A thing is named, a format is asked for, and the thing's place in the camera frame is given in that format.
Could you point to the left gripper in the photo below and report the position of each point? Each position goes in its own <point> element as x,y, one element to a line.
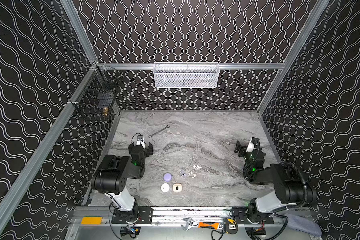
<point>140,148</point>

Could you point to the beige earbud charging case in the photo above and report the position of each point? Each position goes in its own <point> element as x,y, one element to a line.
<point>177,187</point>

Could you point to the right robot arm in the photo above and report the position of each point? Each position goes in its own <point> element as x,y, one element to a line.
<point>292,188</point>

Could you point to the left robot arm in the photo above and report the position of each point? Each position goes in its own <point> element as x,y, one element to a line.
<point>111,178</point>

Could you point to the purple earbud case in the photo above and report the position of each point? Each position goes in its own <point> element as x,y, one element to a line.
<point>167,177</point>

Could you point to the white round earbud case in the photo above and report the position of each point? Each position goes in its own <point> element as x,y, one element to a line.
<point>165,187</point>

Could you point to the silver wrench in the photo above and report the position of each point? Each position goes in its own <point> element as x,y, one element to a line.
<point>161,130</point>

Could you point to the black tape measure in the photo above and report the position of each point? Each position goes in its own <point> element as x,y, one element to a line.
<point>230,226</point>

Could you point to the white mesh basket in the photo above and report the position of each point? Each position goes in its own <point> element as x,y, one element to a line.
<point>186,75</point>

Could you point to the grey cloth pad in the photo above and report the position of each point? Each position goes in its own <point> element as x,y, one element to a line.
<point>303,225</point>

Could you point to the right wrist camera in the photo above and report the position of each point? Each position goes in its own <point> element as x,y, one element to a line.
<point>251,145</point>

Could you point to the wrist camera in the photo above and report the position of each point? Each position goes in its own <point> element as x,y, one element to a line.
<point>140,141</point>
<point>251,145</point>

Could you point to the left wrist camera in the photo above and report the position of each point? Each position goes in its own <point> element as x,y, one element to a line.
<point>140,141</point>

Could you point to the black wire basket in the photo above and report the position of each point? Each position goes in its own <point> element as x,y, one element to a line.
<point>98,97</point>

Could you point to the adjustable wrench orange handle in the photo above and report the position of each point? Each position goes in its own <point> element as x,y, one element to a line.
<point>190,223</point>

